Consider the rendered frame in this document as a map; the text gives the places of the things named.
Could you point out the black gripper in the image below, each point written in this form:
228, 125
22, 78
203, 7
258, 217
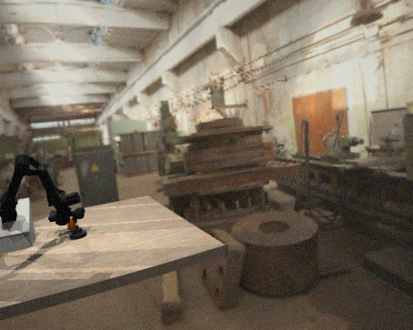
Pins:
78, 213

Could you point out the orange cylinder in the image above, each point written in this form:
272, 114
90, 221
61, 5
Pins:
71, 225

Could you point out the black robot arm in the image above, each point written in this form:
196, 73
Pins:
9, 200

